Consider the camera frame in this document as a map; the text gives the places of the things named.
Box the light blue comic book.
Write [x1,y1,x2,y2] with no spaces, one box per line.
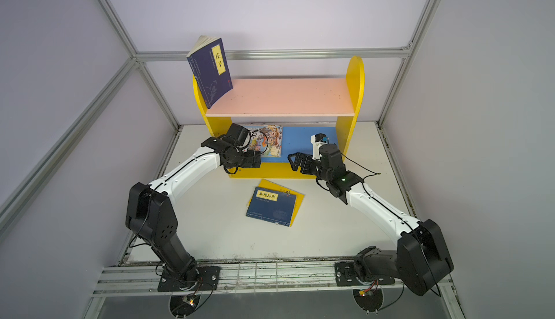
[247,125,283,158]

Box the yellow cartoon book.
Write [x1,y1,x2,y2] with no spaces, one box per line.
[257,179,304,227]

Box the dark blue book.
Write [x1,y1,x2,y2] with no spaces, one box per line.
[246,187,296,227]
[186,36,234,109]

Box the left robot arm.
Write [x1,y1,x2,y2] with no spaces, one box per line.
[125,123,261,289]

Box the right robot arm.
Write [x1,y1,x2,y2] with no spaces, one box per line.
[288,144,454,296]

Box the yellow pink blue bookshelf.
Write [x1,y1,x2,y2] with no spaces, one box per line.
[193,56,365,179]

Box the dark blue standing book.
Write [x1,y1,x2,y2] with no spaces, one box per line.
[186,36,234,109]

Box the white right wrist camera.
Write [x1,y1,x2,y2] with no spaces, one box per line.
[311,133,329,160]

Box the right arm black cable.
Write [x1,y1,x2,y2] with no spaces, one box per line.
[316,151,443,298]

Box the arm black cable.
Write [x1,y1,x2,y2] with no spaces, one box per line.
[129,127,270,285]
[316,151,443,298]

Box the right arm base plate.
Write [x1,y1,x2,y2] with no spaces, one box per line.
[334,261,395,287]

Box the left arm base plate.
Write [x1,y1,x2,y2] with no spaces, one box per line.
[157,266,221,292]

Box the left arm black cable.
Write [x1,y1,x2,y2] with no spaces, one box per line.
[129,127,270,285]

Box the aluminium cage frame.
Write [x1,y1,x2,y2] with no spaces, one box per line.
[0,0,555,319]

